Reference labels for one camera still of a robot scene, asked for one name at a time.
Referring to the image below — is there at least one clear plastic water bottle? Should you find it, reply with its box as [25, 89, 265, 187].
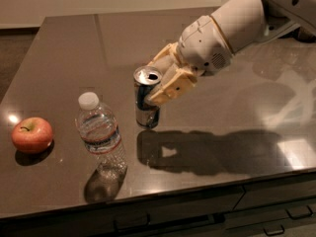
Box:
[75, 92, 127, 181]

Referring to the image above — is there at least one upper right drawer handle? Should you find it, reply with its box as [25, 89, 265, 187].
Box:
[286, 205, 314, 220]

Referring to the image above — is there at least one lower right drawer handle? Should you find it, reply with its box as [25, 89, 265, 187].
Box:
[263, 225, 285, 237]

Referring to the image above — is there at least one blue silver redbull can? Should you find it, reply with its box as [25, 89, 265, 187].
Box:
[133, 66, 161, 129]

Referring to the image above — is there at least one drawer handle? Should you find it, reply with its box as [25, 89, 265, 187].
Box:
[286, 205, 314, 220]
[114, 212, 150, 232]
[263, 225, 285, 237]

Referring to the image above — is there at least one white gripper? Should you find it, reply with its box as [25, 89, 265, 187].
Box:
[145, 16, 233, 106]

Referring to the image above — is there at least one red apple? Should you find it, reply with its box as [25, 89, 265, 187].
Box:
[11, 118, 53, 154]

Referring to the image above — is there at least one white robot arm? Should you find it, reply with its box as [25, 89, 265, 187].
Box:
[145, 0, 316, 106]

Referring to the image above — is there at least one left drawer handle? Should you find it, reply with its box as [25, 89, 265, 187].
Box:
[114, 212, 150, 232]

